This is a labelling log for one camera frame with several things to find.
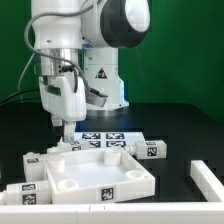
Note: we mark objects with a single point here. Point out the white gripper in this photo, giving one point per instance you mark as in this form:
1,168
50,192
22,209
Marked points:
64,104

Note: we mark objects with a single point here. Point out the white square tabletop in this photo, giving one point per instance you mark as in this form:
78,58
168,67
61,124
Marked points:
97,176

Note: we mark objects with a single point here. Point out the white marker plate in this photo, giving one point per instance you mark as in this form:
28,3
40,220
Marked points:
110,139

